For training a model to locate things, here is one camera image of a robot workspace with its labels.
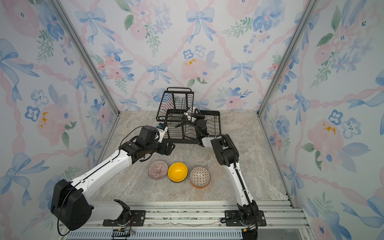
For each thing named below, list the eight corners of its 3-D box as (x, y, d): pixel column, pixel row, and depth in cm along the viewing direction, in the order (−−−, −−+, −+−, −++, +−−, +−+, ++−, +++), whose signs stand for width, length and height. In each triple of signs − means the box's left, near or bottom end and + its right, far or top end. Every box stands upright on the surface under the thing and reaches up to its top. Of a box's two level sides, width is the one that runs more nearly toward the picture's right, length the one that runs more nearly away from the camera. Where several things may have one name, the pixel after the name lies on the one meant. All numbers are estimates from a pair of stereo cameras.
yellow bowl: (168, 184, 86) (166, 180, 81) (170, 166, 93) (169, 162, 88) (187, 184, 86) (187, 180, 81) (187, 166, 93) (187, 162, 88)
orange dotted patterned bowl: (189, 188, 85) (189, 184, 80) (190, 170, 91) (189, 166, 86) (210, 188, 85) (211, 184, 80) (209, 170, 91) (210, 166, 86)
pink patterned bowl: (148, 179, 88) (146, 175, 84) (151, 163, 95) (149, 160, 91) (167, 179, 88) (165, 175, 84) (168, 163, 95) (167, 160, 91)
